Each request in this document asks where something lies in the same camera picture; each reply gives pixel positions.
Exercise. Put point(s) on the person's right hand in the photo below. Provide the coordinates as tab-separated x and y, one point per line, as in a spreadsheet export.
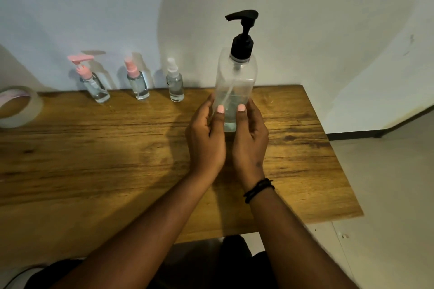
250	150

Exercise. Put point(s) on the small clear spray bottle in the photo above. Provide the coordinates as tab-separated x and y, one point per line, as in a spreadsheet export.
174	82

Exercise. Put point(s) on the person's right thumb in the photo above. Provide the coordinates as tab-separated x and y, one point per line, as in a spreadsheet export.
240	120

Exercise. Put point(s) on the person's left thumb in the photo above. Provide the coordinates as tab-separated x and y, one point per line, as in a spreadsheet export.
218	119

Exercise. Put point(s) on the person's right forearm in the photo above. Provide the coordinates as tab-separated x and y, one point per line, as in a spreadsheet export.
291	241

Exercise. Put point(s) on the wooden table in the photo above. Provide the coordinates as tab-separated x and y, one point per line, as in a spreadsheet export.
101	163

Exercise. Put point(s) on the large clear pump bottle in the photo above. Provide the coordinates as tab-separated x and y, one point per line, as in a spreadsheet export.
235	82

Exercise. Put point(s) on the small bottle with pink pump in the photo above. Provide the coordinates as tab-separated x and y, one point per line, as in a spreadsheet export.
90	78

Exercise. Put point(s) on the person's left forearm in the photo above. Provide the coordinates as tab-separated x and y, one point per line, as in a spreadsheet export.
142	234

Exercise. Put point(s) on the clear tape roll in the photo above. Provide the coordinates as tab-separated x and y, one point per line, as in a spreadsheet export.
20	107

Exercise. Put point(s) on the person's left hand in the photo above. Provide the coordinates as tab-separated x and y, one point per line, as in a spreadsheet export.
206	143

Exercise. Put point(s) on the person's black trousers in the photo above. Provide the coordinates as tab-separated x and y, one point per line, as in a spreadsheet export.
210	265

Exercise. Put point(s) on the small bottle with pink cap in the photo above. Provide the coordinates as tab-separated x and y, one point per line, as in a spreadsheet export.
136	78

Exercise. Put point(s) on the black wrist band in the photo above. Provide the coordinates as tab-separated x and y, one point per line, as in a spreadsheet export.
258	190

